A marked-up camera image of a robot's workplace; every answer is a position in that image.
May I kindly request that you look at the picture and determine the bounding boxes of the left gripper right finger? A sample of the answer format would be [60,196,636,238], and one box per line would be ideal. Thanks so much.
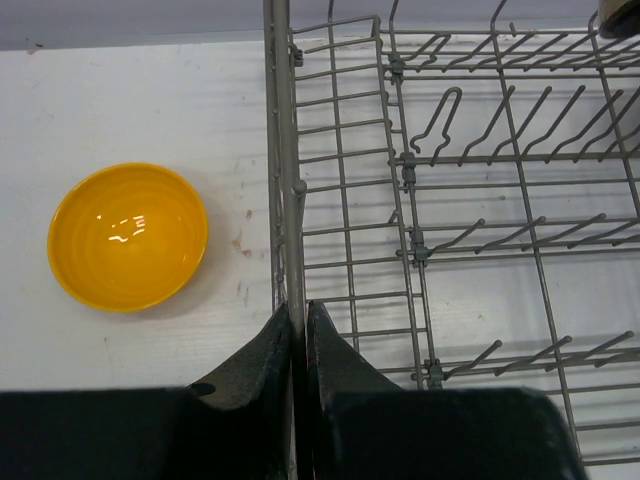
[307,301,587,479]

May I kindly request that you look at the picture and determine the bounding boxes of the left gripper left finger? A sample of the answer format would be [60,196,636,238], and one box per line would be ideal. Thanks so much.
[1,304,291,479]

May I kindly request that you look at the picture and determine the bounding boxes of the yellow bowl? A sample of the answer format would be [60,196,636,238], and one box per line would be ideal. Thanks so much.
[47,163,209,313]

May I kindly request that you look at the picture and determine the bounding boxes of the grey wire dish rack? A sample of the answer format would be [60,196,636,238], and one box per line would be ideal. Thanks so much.
[263,1,639,478]

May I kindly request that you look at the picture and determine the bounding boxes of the beige brown glazed bowl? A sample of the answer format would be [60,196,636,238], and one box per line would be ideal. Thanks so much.
[598,0,640,39]

